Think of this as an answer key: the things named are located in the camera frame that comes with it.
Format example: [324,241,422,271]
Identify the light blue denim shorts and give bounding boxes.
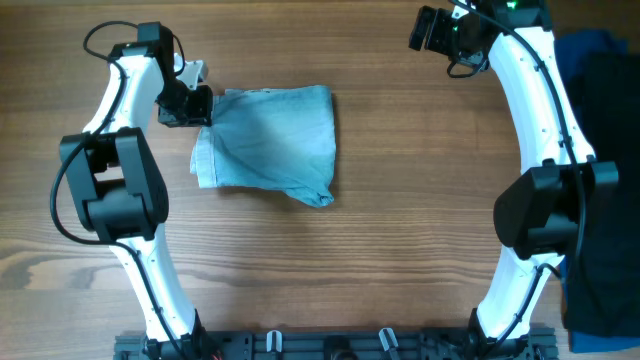
[190,85,337,208]

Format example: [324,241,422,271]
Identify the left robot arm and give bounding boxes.
[49,22,222,359]

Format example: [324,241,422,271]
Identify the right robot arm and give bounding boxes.
[409,1,618,359]

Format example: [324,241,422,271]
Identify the black cloth garment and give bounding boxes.
[565,53,639,337]

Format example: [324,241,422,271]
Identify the left black camera cable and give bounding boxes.
[48,20,189,360]

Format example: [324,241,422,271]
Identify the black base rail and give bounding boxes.
[113,327,560,360]

